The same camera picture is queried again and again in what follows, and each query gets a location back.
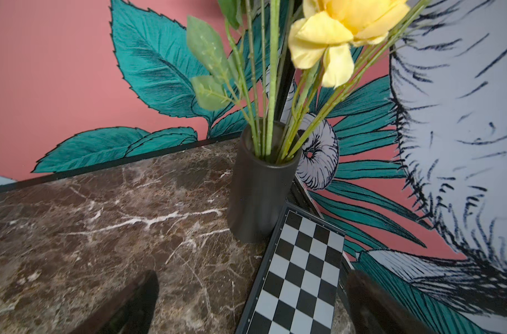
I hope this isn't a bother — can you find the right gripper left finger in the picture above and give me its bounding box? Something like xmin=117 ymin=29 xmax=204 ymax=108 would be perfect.
xmin=71 ymin=270 xmax=160 ymax=333

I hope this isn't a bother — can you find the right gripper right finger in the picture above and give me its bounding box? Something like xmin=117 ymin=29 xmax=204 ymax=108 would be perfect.
xmin=346 ymin=270 xmax=433 ymax=334

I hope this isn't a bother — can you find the black vase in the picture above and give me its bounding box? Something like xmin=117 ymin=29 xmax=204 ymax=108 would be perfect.
xmin=227 ymin=126 xmax=301 ymax=244

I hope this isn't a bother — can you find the checkerboard calibration plate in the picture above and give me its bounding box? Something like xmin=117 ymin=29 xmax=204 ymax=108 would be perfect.
xmin=235 ymin=203 xmax=345 ymax=333

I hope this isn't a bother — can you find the yellow flower bouquet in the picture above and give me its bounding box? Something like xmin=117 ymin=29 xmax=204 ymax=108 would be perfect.
xmin=187 ymin=1 xmax=427 ymax=164

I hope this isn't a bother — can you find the black right frame post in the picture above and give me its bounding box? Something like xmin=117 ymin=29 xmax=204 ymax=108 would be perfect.
xmin=274 ymin=61 xmax=296 ymax=122

